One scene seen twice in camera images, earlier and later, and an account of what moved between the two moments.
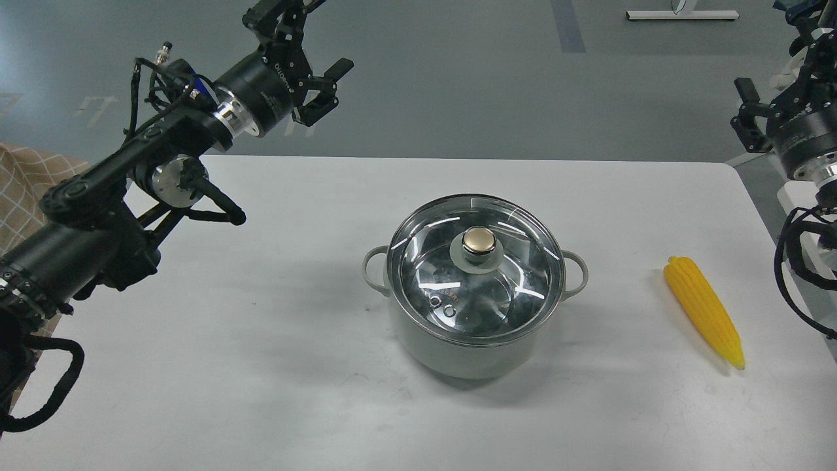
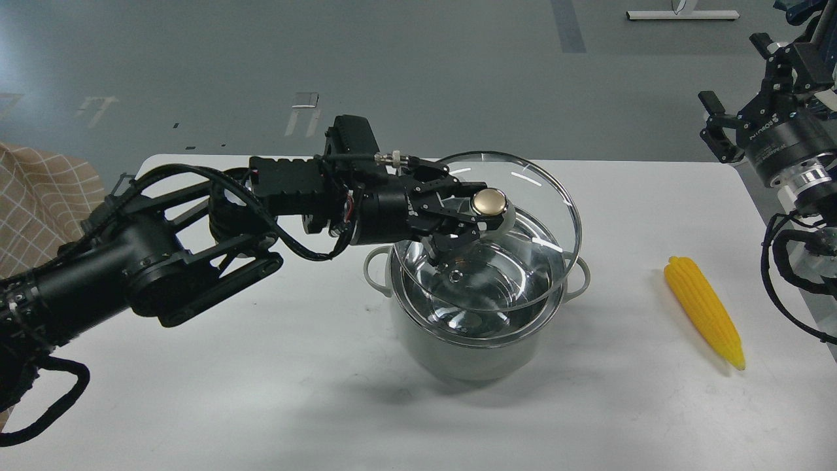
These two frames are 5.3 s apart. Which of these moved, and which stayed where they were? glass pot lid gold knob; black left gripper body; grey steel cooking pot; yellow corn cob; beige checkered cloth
Moved: black left gripper body; glass pot lid gold knob
Stayed: grey steel cooking pot; yellow corn cob; beige checkered cloth
